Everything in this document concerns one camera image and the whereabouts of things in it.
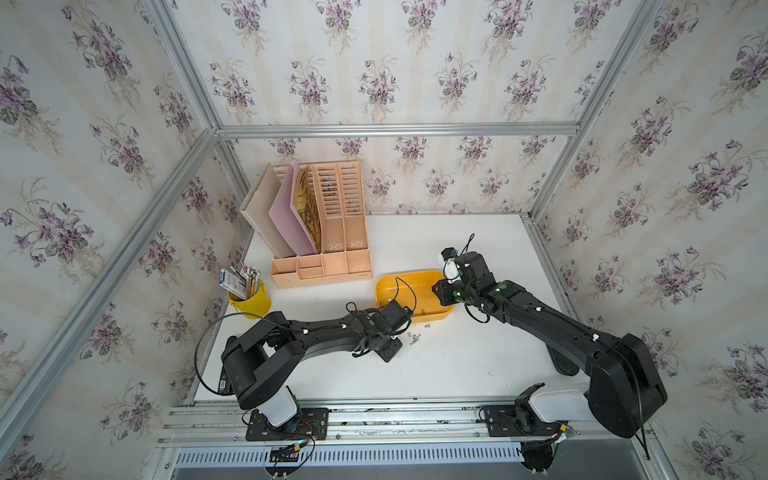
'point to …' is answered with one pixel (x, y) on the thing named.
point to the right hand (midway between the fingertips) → (438, 287)
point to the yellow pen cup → (259, 303)
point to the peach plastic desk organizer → (342, 218)
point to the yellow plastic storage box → (414, 289)
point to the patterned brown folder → (307, 204)
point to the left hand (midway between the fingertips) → (394, 348)
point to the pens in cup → (242, 282)
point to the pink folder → (283, 215)
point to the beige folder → (256, 206)
